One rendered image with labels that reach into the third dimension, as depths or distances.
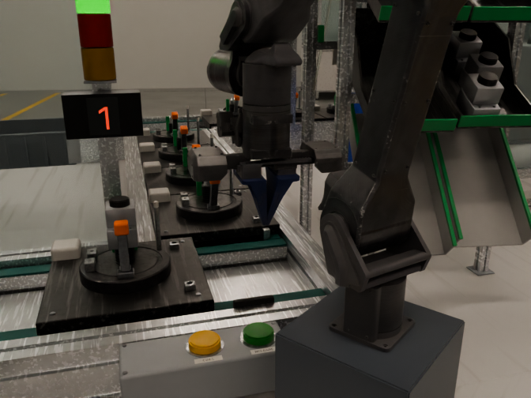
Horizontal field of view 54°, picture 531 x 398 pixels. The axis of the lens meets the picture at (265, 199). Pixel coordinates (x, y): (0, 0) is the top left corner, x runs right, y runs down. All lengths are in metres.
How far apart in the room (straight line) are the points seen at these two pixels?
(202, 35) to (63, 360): 10.75
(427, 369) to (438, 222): 0.45
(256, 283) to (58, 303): 0.33
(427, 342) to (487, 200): 0.50
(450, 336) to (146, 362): 0.35
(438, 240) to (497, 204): 0.15
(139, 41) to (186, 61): 1.02
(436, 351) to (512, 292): 0.60
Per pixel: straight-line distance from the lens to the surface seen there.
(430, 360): 0.51
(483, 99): 0.89
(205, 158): 0.60
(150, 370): 0.66
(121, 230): 0.77
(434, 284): 1.08
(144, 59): 11.41
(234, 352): 0.67
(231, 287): 0.91
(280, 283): 0.92
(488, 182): 1.01
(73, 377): 0.74
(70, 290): 0.84
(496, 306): 1.05
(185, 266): 0.86
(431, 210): 0.92
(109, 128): 0.88
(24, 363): 0.73
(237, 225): 1.02
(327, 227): 0.48
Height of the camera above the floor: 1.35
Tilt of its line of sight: 19 degrees down
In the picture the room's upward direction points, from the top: straight up
